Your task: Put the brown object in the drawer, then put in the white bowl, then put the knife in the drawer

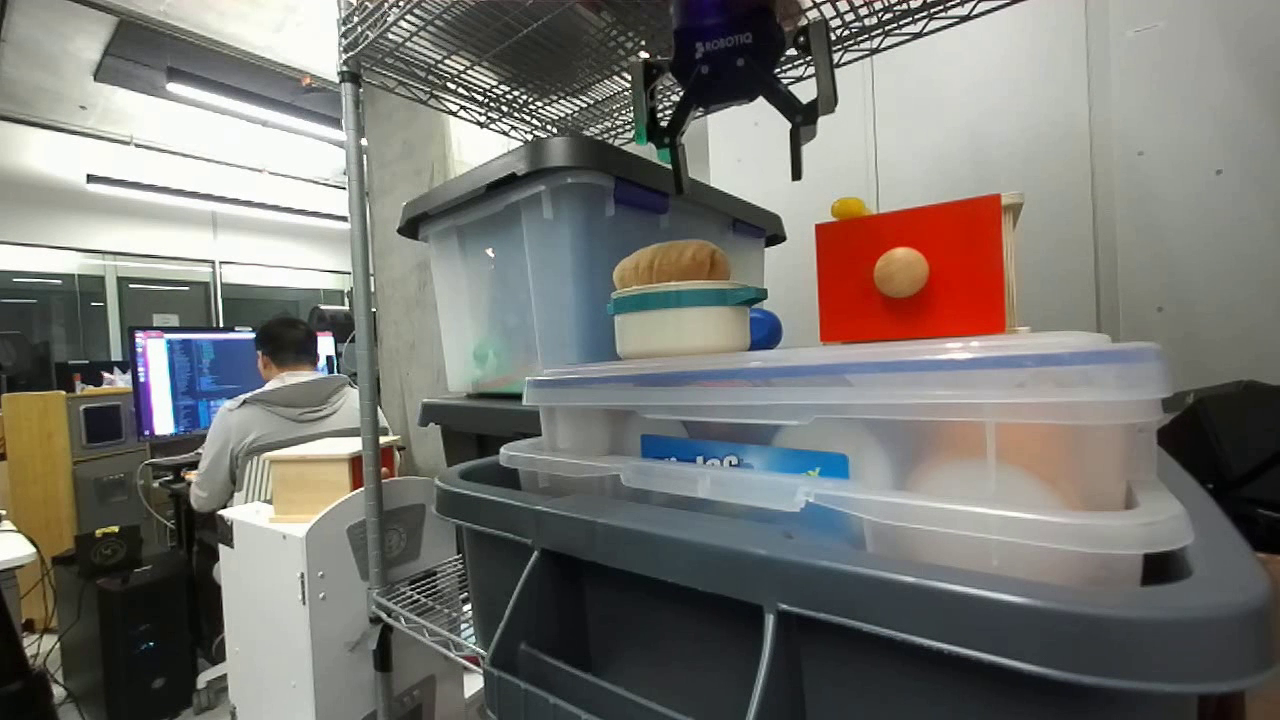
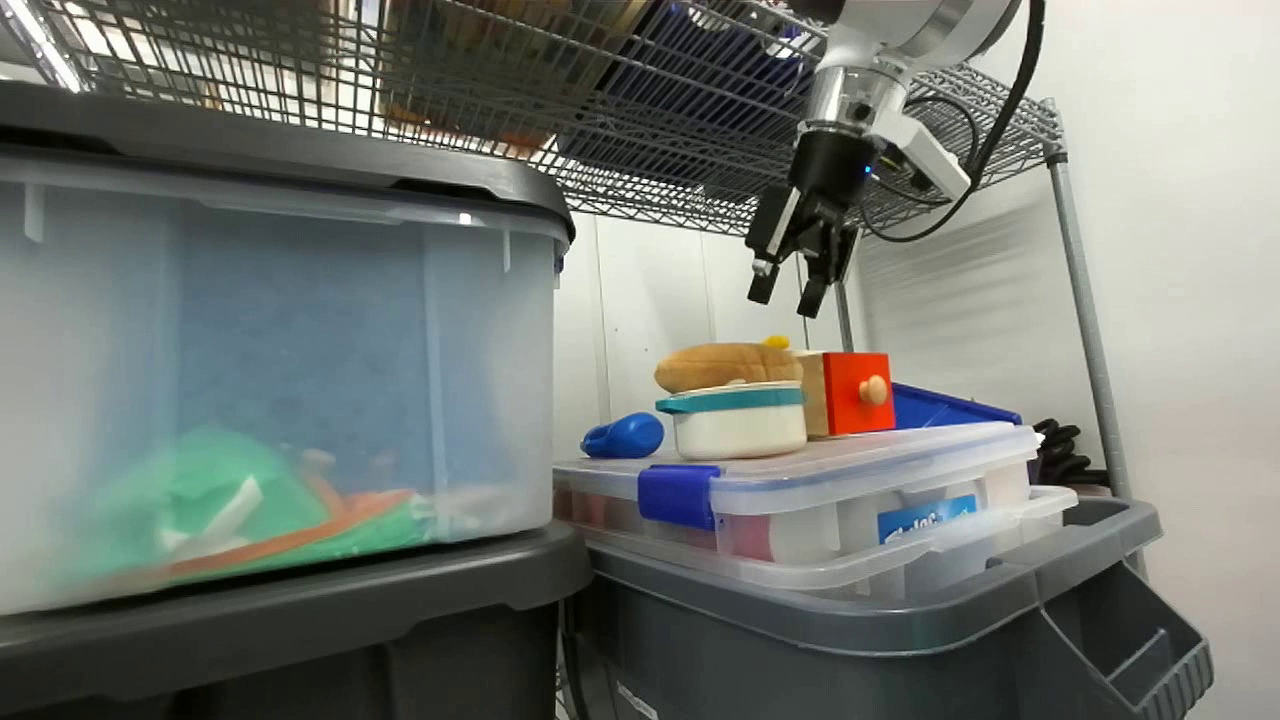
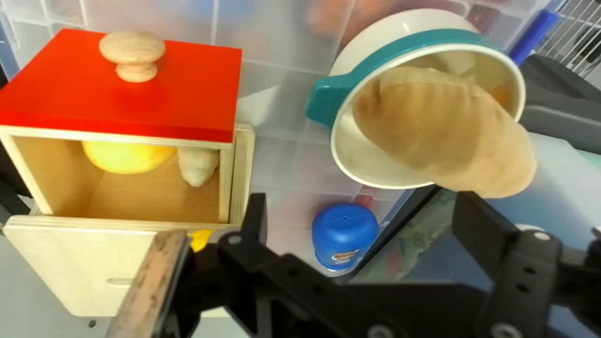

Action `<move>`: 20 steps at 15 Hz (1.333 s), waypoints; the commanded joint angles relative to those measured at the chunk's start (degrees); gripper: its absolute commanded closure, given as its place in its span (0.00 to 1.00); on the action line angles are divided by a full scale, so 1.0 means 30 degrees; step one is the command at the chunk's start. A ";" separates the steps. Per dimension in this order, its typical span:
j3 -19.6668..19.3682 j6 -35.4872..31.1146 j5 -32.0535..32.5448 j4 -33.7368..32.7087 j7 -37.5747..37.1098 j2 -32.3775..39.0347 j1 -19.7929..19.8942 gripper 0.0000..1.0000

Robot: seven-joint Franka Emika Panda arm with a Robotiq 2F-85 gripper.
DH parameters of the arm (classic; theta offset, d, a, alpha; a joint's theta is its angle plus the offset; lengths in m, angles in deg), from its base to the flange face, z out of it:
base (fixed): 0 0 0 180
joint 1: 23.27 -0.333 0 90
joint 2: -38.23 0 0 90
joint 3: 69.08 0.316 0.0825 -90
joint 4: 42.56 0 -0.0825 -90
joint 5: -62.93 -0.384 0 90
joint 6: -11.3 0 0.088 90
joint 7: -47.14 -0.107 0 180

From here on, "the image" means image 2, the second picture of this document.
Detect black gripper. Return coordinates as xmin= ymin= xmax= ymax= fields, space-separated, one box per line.
xmin=742 ymin=126 xmax=887 ymax=320

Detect brown bread toy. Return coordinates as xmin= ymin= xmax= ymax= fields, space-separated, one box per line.
xmin=647 ymin=338 xmax=804 ymax=399

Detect white bowl teal band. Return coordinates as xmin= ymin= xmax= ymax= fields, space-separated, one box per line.
xmin=651 ymin=381 xmax=811 ymax=465

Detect orange red box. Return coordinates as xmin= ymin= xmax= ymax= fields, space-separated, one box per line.
xmin=820 ymin=350 xmax=902 ymax=439

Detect dark blue storage bin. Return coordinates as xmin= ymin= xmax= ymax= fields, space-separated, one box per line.
xmin=556 ymin=0 xmax=926 ymax=206

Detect blue flat plastic piece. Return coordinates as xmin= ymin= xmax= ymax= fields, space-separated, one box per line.
xmin=891 ymin=381 xmax=1029 ymax=433

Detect clear compartment container blue latches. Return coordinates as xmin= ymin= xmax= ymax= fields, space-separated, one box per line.
xmin=547 ymin=418 xmax=1048 ymax=570

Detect blue round toy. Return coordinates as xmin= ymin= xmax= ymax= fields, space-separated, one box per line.
xmin=580 ymin=408 xmax=667 ymax=465

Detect blue container latch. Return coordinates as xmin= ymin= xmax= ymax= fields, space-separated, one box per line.
xmin=632 ymin=461 xmax=725 ymax=538

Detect large clear plastic container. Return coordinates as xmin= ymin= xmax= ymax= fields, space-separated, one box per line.
xmin=584 ymin=482 xmax=1079 ymax=606

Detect brown box on mesh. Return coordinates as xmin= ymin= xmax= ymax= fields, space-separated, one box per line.
xmin=378 ymin=0 xmax=666 ymax=145

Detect grey plastic storage bin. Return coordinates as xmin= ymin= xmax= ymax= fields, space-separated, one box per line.
xmin=566 ymin=494 xmax=1222 ymax=720

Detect clear tote dark grey lid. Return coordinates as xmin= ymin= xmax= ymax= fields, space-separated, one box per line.
xmin=0 ymin=80 xmax=580 ymax=619

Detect orange flat item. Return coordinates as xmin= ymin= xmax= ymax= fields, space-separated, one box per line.
xmin=172 ymin=483 xmax=420 ymax=574

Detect green soft item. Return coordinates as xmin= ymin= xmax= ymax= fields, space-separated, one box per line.
xmin=55 ymin=429 xmax=431 ymax=583

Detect dark grey storage bin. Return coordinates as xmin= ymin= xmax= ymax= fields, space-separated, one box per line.
xmin=0 ymin=520 xmax=593 ymax=720

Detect metal shelf post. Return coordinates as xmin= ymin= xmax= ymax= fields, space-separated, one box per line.
xmin=829 ymin=273 xmax=861 ymax=351
xmin=1044 ymin=145 xmax=1135 ymax=504

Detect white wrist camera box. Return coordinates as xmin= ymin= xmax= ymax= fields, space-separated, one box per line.
xmin=866 ymin=104 xmax=975 ymax=208

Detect wire mesh shelf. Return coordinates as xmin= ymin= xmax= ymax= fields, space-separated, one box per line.
xmin=0 ymin=0 xmax=1073 ymax=251

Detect black cable bundle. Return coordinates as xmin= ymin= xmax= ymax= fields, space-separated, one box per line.
xmin=1029 ymin=418 xmax=1113 ymax=494

